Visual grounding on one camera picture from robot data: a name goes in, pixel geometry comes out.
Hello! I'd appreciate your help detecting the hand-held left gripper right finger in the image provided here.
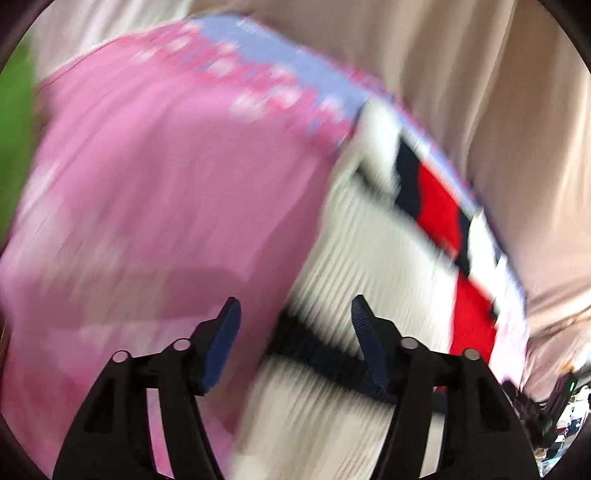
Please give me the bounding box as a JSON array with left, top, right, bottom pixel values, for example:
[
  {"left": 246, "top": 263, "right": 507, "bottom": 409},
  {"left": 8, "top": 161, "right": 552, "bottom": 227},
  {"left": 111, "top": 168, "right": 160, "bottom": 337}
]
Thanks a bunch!
[{"left": 351, "top": 295, "right": 542, "bottom": 480}]

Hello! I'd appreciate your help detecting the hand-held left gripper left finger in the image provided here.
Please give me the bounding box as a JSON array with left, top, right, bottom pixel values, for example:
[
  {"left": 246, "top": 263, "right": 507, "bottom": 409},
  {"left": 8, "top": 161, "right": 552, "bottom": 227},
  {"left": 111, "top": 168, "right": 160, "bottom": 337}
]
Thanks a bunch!
[{"left": 52, "top": 296, "right": 242, "bottom": 480}]

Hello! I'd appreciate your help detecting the white knit sweater with stripes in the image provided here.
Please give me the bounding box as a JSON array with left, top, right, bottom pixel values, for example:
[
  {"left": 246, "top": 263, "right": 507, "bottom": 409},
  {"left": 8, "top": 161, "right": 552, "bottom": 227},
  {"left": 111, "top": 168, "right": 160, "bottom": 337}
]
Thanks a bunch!
[{"left": 231, "top": 99, "right": 527, "bottom": 480}]

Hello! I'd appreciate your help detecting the pink garment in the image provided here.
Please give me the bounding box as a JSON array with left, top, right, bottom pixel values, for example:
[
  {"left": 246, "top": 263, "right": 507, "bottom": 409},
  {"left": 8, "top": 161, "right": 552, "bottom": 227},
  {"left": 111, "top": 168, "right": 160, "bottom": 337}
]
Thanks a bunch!
[{"left": 0, "top": 21, "right": 352, "bottom": 480}]

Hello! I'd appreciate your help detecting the beige bed sheet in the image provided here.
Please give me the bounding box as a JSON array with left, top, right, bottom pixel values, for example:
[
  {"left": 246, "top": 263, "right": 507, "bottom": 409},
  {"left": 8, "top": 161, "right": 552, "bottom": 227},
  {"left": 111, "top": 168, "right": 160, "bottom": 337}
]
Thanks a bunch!
[{"left": 28, "top": 0, "right": 591, "bottom": 407}]

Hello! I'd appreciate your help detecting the light blue patterned cloth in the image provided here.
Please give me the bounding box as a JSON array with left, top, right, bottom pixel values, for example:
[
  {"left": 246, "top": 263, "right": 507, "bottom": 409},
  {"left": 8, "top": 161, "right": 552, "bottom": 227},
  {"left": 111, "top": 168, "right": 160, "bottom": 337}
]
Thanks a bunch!
[{"left": 185, "top": 13, "right": 532, "bottom": 352}]

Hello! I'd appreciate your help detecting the green cloth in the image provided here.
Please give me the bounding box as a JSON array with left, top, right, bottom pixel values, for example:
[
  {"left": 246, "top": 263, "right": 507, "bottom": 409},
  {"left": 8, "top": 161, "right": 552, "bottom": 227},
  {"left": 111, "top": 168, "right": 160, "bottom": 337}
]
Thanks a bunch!
[{"left": 0, "top": 44, "right": 40, "bottom": 241}]

